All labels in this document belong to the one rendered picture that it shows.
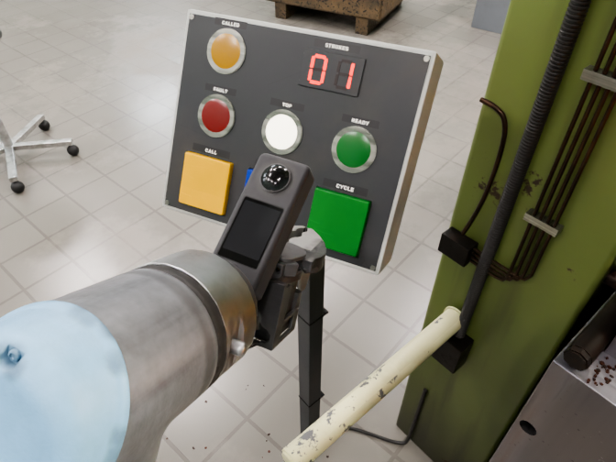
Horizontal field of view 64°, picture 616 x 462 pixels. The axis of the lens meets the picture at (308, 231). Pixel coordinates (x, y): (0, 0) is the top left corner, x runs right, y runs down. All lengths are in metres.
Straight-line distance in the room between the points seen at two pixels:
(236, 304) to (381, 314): 1.51
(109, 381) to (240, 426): 1.37
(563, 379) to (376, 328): 1.15
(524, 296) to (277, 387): 0.94
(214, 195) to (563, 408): 0.53
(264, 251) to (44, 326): 0.18
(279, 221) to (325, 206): 0.26
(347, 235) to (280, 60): 0.24
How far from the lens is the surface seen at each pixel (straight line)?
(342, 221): 0.63
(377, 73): 0.62
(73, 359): 0.23
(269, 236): 0.38
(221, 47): 0.70
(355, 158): 0.62
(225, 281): 0.32
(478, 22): 4.19
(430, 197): 2.33
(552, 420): 0.76
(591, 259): 0.83
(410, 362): 0.96
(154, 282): 0.29
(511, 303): 0.96
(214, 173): 0.70
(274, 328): 0.42
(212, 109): 0.70
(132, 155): 2.68
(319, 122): 0.64
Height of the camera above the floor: 1.44
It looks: 43 degrees down
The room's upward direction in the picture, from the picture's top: straight up
